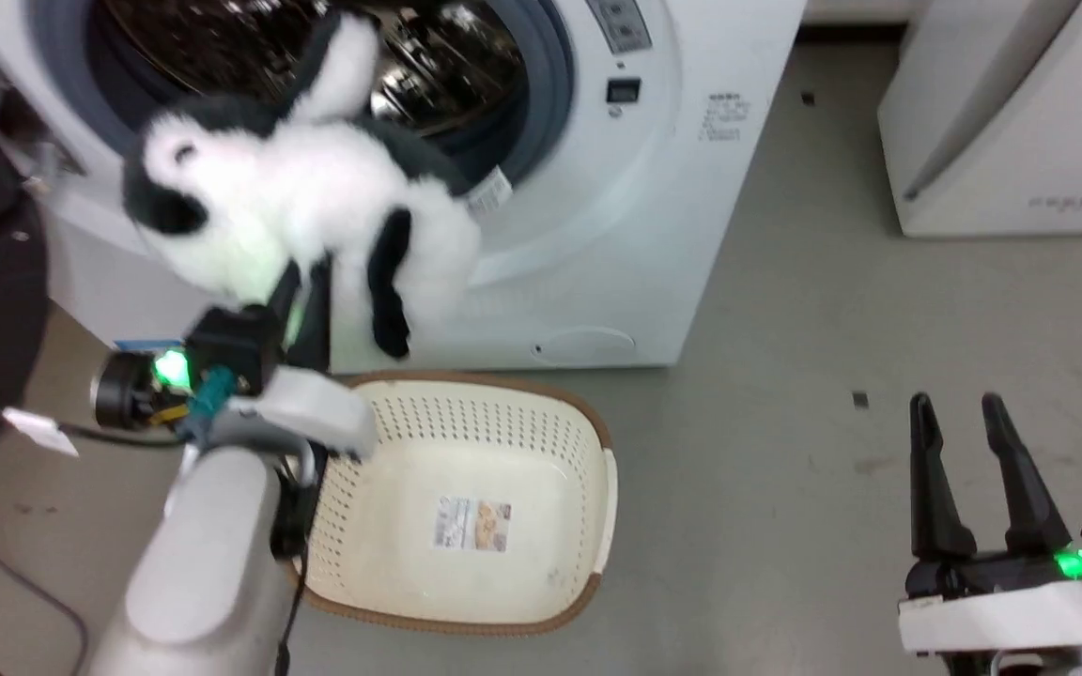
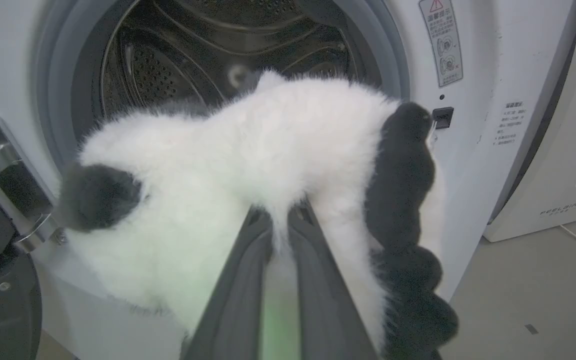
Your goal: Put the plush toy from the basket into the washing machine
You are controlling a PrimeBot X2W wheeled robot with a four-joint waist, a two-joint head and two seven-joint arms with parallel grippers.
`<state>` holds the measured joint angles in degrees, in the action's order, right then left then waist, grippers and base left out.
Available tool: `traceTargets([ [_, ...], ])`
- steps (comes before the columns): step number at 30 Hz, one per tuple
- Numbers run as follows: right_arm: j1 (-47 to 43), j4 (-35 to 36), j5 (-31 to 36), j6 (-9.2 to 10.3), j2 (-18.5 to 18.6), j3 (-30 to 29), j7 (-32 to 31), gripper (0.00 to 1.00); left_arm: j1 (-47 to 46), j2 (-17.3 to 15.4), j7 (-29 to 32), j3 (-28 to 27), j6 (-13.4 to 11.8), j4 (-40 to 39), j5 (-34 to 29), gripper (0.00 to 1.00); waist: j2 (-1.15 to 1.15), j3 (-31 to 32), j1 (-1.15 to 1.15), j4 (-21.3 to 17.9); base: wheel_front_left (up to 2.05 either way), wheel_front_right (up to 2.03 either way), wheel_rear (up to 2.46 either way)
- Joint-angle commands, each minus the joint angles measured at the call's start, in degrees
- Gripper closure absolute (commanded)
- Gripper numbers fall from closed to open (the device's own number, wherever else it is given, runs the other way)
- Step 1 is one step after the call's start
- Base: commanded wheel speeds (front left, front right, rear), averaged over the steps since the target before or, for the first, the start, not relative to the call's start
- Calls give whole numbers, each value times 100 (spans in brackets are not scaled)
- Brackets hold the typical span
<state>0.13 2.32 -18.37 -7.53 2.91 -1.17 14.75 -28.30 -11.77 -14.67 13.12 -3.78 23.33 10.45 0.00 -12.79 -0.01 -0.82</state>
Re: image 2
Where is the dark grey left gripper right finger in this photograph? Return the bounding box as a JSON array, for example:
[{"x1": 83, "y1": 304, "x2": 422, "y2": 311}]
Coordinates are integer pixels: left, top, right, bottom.
[{"x1": 288, "y1": 201, "x2": 380, "y2": 360}]

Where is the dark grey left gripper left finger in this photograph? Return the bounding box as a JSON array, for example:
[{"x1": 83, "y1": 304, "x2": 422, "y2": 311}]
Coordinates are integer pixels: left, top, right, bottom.
[{"x1": 182, "y1": 206, "x2": 274, "y2": 360}]

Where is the black and white panda plush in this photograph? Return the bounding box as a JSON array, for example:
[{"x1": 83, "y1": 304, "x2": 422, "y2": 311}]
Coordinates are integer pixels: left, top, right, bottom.
[{"x1": 54, "y1": 69, "x2": 460, "y2": 360}]

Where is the white front-load washing machine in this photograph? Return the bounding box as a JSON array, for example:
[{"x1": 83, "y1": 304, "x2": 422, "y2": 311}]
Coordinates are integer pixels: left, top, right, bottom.
[{"x1": 0, "y1": 0, "x2": 576, "y2": 360}]

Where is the chrome door hinge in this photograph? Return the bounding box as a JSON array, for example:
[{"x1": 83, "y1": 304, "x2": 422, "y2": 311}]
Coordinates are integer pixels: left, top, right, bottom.
[{"x1": 0, "y1": 116, "x2": 67, "y2": 254}]

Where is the white appliance with grey lettering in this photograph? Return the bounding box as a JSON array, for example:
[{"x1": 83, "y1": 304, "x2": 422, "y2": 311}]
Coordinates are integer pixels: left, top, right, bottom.
[{"x1": 483, "y1": 0, "x2": 576, "y2": 244}]

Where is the warning label sticker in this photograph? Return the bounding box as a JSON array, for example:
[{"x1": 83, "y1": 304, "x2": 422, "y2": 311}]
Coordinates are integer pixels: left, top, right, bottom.
[{"x1": 419, "y1": 0, "x2": 465, "y2": 89}]

